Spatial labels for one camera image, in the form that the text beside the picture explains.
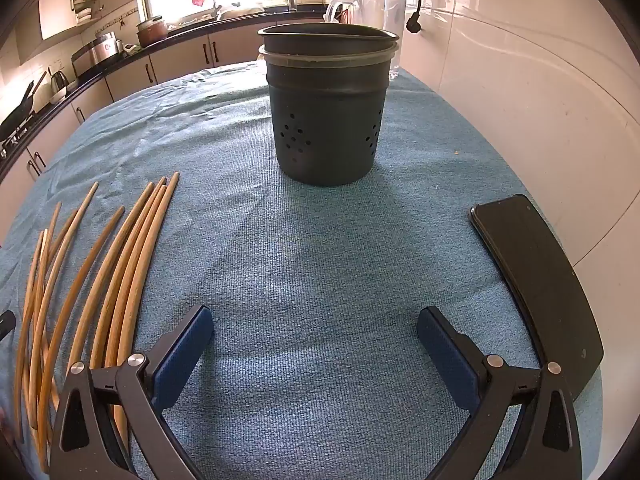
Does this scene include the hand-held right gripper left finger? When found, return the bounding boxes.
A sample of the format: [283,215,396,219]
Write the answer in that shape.
[49,304,215,480]

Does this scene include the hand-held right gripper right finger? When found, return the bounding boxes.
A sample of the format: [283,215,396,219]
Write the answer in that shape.
[416,306,583,480]

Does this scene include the bunch of wooden chopsticks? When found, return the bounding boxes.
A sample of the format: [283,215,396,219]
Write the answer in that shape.
[14,172,181,473]

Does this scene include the dark grey utensil holder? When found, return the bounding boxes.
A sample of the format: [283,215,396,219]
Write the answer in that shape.
[258,23,401,187]

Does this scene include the black smartphone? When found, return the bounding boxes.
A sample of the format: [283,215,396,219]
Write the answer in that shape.
[469,194,605,403]

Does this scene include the blue table cloth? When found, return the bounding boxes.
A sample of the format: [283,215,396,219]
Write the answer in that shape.
[0,60,603,480]

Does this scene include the gas stove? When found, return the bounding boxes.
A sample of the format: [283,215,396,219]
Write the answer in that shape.
[0,120,36,160]

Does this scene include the black wok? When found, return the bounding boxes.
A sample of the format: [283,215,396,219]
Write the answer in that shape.
[0,72,48,133]

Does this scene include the black kitchen countertop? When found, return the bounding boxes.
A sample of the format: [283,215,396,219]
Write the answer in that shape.
[0,4,328,176]

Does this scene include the silver rice cooker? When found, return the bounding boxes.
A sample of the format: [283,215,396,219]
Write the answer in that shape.
[71,32,123,77]

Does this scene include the beige base cabinets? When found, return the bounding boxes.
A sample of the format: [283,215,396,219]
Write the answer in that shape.
[0,22,281,221]

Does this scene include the brown cooking pot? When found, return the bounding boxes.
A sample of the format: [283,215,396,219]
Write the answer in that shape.
[136,16,169,47]

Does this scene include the clear glass pitcher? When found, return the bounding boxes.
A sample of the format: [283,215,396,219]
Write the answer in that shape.
[325,0,407,81]

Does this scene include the open wall cabinet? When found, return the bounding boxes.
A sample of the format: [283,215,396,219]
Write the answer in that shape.
[39,0,146,41]

